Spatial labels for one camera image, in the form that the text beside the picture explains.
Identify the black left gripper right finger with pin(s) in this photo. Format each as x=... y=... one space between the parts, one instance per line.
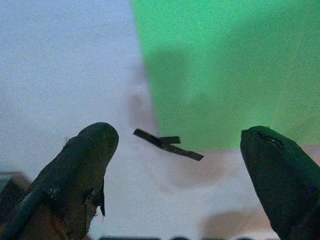
x=277 y=175

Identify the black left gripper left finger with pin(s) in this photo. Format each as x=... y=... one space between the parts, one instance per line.
x=75 y=170

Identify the black tape strip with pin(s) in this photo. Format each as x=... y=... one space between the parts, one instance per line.
x=168 y=144

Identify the green paper sheet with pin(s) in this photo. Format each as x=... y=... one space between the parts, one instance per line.
x=225 y=70

